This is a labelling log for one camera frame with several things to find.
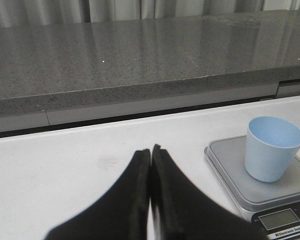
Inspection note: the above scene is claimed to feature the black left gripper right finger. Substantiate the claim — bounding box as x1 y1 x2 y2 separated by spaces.
151 144 267 240

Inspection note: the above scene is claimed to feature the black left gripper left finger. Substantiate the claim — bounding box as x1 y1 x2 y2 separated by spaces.
45 149 150 240

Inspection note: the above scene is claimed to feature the light blue plastic cup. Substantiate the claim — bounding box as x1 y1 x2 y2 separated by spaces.
244 116 300 183

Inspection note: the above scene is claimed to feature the digital kitchen scale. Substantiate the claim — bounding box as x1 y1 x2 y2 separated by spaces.
204 136 300 240

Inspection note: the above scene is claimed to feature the grey stone counter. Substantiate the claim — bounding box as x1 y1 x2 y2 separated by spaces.
0 10 300 133

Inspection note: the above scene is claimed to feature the grey curtain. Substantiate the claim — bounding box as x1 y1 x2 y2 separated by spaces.
0 0 300 28

